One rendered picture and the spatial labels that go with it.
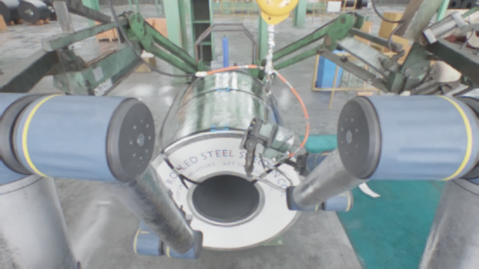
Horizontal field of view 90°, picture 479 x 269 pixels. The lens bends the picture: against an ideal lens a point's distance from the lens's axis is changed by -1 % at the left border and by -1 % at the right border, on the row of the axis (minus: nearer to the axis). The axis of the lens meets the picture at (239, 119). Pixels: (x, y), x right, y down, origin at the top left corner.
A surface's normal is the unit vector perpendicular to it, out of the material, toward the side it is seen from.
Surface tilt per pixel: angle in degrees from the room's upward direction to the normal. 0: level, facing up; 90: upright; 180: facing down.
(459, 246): 85
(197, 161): 90
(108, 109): 19
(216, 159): 90
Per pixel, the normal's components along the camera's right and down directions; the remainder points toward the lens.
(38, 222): 0.89, 0.16
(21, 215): 0.68, 0.25
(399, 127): -0.01, -0.29
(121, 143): 0.98, 0.04
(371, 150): -0.67, 0.14
